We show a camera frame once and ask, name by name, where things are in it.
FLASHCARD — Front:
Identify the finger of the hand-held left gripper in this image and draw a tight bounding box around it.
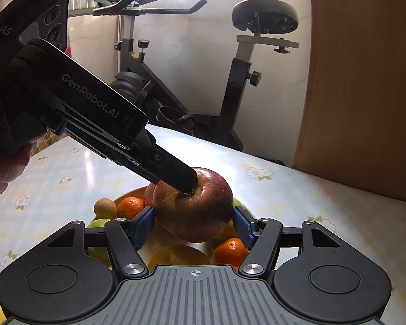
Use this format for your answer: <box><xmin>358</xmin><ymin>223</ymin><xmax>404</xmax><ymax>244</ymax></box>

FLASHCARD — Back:
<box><xmin>113</xmin><ymin>129</ymin><xmax>199</xmax><ymax>194</ymax></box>

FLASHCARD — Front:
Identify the small green apple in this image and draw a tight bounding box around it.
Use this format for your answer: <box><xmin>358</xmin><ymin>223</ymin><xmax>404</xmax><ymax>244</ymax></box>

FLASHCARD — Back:
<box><xmin>86</xmin><ymin>218</ymin><xmax>115</xmax><ymax>271</ymax></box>

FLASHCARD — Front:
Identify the small red apple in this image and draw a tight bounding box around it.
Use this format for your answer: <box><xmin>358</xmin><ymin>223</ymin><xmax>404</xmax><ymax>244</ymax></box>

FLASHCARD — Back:
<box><xmin>145</xmin><ymin>182</ymin><xmax>160</xmax><ymax>207</ymax></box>

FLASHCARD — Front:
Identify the wooden panel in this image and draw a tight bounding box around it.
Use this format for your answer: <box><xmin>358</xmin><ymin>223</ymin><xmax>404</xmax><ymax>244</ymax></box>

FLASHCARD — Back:
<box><xmin>293</xmin><ymin>0</ymin><xmax>406</xmax><ymax>206</ymax></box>

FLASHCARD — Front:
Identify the brown kiwi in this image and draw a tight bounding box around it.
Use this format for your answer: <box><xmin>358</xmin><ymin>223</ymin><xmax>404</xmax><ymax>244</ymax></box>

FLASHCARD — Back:
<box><xmin>94</xmin><ymin>198</ymin><xmax>117</xmax><ymax>219</ymax></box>

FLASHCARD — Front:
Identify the small orange mandarin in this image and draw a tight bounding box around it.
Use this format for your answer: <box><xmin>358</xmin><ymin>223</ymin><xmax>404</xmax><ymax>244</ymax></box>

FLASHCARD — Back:
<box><xmin>117</xmin><ymin>197</ymin><xmax>146</xmax><ymax>219</ymax></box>
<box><xmin>212</xmin><ymin>238</ymin><xmax>250</xmax><ymax>267</ymax></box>

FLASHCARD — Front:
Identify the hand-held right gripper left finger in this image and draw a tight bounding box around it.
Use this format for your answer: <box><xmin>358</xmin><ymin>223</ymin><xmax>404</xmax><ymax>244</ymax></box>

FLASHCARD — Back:
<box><xmin>45</xmin><ymin>206</ymin><xmax>155</xmax><ymax>277</ymax></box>

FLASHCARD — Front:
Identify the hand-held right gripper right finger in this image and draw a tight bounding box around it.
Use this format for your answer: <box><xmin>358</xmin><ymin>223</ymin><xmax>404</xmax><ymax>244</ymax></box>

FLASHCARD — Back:
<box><xmin>233</xmin><ymin>206</ymin><xmax>346</xmax><ymax>275</ymax></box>

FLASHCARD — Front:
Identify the large red apple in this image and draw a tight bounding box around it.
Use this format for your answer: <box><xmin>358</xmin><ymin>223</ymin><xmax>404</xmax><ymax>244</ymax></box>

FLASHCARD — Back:
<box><xmin>153</xmin><ymin>167</ymin><xmax>234</xmax><ymax>243</ymax></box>

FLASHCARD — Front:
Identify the metal pipe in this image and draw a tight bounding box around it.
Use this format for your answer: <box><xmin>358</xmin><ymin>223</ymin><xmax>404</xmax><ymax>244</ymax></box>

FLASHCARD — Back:
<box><xmin>119</xmin><ymin>0</ymin><xmax>126</xmax><ymax>75</ymax></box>

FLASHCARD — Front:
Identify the cream round plate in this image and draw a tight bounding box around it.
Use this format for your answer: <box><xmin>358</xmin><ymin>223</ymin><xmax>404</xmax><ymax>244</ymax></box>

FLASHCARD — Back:
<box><xmin>88</xmin><ymin>186</ymin><xmax>258</xmax><ymax>271</ymax></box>

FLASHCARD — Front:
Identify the floral tablecloth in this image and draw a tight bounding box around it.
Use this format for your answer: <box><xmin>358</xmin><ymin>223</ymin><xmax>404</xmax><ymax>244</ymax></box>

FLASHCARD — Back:
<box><xmin>0</xmin><ymin>123</ymin><xmax>406</xmax><ymax>325</ymax></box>

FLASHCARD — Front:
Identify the black exercise bike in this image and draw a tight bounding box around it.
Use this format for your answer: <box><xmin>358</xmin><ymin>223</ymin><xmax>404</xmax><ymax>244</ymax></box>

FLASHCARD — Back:
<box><xmin>90</xmin><ymin>0</ymin><xmax>300</xmax><ymax>166</ymax></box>

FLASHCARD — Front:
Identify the yellow orange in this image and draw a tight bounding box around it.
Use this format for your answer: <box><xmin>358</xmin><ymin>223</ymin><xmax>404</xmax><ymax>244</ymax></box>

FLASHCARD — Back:
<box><xmin>148</xmin><ymin>244</ymin><xmax>211</xmax><ymax>267</ymax></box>

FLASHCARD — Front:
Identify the large green apple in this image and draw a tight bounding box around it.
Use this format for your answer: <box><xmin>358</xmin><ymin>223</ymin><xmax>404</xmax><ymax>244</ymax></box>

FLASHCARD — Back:
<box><xmin>208</xmin><ymin>198</ymin><xmax>247</xmax><ymax>242</ymax></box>

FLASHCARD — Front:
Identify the person's left hand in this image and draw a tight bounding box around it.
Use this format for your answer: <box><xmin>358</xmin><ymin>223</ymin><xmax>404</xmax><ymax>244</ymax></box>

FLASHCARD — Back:
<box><xmin>0</xmin><ymin>144</ymin><xmax>32</xmax><ymax>208</ymax></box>

